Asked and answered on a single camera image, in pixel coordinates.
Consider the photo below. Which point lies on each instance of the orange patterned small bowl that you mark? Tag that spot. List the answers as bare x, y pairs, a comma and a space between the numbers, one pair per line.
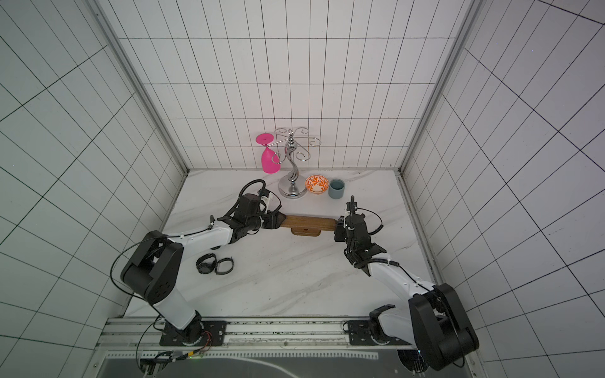
317, 184

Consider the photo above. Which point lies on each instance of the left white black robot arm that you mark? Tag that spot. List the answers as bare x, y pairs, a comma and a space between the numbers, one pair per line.
153, 269

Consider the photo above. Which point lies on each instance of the pink plastic wine glass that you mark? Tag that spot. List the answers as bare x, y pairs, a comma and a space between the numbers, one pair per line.
270, 163

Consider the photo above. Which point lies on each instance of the silver metal glass rack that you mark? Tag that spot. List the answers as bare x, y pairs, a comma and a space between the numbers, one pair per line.
295, 141

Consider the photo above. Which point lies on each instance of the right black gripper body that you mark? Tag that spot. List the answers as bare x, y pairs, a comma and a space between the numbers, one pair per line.
346, 228

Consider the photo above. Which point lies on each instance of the brown wooden watch stand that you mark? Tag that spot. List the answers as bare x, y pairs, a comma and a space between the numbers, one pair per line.
309, 226

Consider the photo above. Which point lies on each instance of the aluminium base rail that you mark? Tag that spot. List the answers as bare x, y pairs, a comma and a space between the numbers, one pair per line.
249, 334

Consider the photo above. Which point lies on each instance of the grey-green ceramic cup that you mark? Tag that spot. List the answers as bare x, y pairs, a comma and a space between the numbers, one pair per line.
336, 188

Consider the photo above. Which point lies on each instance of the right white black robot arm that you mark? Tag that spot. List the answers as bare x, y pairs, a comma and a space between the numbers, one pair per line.
435, 322

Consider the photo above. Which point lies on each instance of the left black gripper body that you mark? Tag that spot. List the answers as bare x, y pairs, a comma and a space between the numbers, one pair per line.
255, 220

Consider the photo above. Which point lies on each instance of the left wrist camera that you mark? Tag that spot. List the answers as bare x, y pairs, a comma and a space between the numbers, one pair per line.
264, 195

